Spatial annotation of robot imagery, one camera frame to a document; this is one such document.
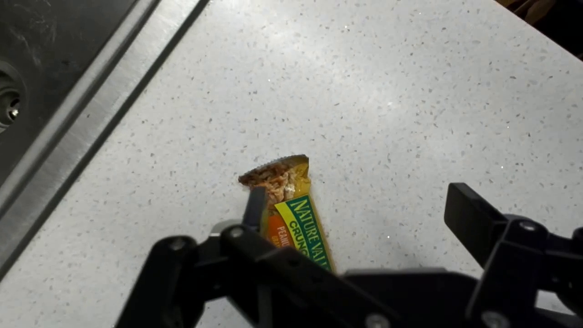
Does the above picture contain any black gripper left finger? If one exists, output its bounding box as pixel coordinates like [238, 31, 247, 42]
[114, 184, 344, 328]

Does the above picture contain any stainless steel sink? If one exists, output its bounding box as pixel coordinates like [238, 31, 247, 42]
[0, 0, 209, 283]

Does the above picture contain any orange granola bar packet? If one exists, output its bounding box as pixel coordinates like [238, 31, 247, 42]
[237, 153, 335, 274]

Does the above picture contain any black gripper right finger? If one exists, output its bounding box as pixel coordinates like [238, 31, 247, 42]
[442, 181, 583, 328]

